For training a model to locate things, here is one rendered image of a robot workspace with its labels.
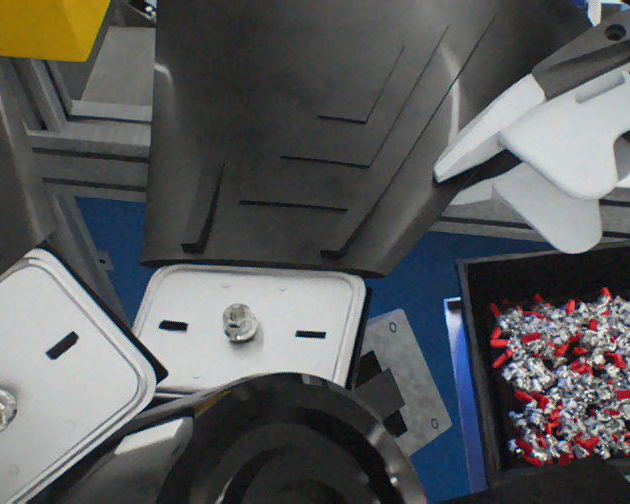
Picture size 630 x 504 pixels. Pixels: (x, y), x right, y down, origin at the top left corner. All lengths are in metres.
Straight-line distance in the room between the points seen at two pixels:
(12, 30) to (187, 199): 0.38
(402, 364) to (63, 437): 0.30
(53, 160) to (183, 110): 0.49
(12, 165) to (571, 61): 0.24
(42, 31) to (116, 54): 1.42
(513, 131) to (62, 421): 0.22
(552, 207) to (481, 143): 0.05
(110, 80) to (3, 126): 1.86
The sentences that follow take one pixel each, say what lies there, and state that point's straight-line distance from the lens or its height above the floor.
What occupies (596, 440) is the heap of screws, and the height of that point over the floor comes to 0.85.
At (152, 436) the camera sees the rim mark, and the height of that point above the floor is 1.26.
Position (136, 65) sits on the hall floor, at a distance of 2.27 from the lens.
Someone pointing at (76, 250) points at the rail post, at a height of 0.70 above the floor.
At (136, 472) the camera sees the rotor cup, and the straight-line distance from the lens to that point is 0.39.
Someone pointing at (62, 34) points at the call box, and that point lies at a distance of 0.87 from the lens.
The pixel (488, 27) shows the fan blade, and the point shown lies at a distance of 0.61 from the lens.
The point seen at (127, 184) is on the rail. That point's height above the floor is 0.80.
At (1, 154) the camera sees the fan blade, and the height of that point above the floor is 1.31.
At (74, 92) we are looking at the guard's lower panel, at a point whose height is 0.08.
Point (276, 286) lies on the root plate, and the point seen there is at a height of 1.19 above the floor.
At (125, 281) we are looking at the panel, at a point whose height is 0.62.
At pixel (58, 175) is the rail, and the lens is 1.06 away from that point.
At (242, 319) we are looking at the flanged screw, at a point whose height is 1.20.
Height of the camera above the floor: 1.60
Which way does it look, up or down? 55 degrees down
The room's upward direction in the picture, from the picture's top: 11 degrees counter-clockwise
